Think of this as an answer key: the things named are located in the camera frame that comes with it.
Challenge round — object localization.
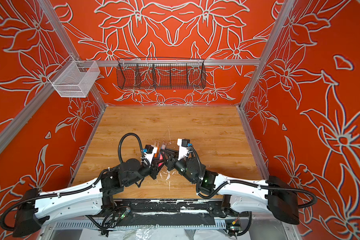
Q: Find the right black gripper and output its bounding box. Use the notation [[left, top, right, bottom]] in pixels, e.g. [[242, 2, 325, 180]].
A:
[[159, 147, 198, 186]]

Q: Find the pink marker pen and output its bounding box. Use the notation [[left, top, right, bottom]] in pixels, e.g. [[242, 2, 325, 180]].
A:
[[157, 151, 166, 170]]

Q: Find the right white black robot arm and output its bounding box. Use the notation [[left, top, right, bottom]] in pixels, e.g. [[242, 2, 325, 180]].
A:
[[160, 146, 318, 225]]

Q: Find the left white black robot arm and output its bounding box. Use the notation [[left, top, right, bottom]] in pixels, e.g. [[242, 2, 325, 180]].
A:
[[0, 133, 166, 238]]

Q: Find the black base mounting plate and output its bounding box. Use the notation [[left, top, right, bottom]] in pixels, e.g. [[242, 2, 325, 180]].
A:
[[114, 199, 240, 218]]

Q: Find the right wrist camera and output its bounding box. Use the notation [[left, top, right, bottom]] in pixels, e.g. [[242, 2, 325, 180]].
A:
[[177, 139, 191, 161]]

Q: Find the grey slotted cable duct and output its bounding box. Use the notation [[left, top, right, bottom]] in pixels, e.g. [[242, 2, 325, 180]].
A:
[[51, 219, 227, 231]]

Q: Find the black wire wall basket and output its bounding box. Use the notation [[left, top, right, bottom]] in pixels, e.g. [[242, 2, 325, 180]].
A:
[[116, 58, 207, 90]]

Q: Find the white mesh wall basket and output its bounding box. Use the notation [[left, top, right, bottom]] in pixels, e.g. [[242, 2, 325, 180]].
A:
[[48, 61, 100, 98]]

